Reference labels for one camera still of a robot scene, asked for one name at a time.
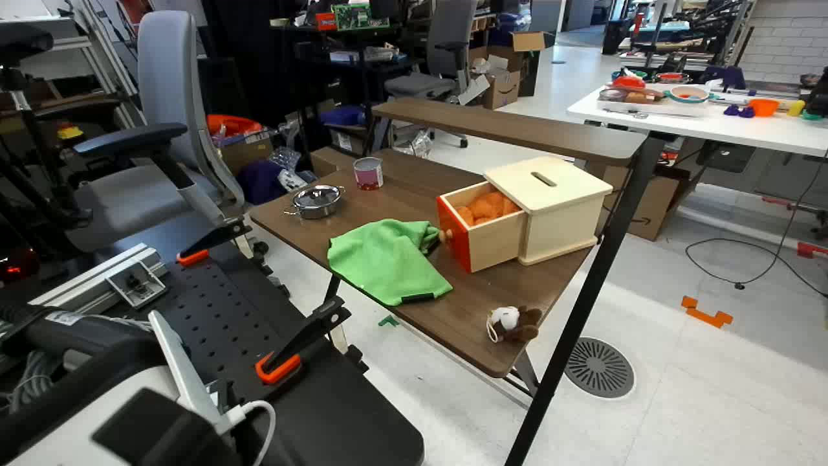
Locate green cloth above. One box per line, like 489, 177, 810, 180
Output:
324, 217, 454, 312

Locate clear cup pink contents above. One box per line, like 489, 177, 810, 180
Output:
352, 155, 386, 191

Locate orange balls in drawer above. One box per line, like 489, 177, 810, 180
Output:
454, 189, 519, 229

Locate wooden drawer orange front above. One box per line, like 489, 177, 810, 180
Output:
435, 180, 528, 278

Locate small metal bowl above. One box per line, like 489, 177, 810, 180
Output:
287, 181, 347, 221

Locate low brown cardboard box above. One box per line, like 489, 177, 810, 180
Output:
308, 145, 357, 180

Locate brown white plush toy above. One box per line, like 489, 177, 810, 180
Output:
484, 304, 544, 348

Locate blue plastic bin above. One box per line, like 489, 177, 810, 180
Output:
317, 103, 369, 133

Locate brown wooden shelf board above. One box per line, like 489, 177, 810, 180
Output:
369, 97, 652, 169

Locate light wooden slotted box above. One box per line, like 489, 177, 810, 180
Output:
484, 155, 616, 266

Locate dark purple bag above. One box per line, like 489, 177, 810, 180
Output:
237, 161, 287, 204

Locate large black orange clamp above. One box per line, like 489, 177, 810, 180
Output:
253, 296, 353, 388

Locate open cardboard box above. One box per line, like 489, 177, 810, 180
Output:
478, 68, 524, 111

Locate black metal table leg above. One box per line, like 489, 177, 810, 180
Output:
502, 137, 668, 466

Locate grey background office chair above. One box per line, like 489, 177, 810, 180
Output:
383, 0, 478, 101

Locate small black orange clamp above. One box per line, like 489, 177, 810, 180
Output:
172, 217, 253, 271

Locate orange plastic bin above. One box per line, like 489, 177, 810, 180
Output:
205, 111, 267, 141

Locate black perforated base board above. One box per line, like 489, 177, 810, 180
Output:
158, 257, 425, 466

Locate round floor drain grate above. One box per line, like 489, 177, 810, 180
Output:
564, 337, 639, 402

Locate large cardboard box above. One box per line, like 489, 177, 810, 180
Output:
603, 164, 683, 243

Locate white angled metal bar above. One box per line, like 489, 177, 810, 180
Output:
146, 309, 227, 431

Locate grey office chair black armrest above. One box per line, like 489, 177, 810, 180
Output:
62, 7, 253, 253

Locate white table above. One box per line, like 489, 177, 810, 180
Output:
566, 81, 828, 161

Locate white patterned plate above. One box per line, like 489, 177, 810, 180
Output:
664, 84, 713, 106

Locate black flat device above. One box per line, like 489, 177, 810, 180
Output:
90, 387, 242, 466

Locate orange bowl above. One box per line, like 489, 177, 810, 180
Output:
748, 97, 780, 120

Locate white usb cable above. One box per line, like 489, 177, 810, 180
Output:
225, 398, 280, 466

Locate orange floor bracket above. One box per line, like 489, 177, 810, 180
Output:
678, 296, 736, 331

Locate black floor cable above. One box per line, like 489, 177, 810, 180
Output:
683, 158, 828, 301

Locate aluminium extrusion rail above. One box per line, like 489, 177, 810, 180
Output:
26, 240, 166, 312

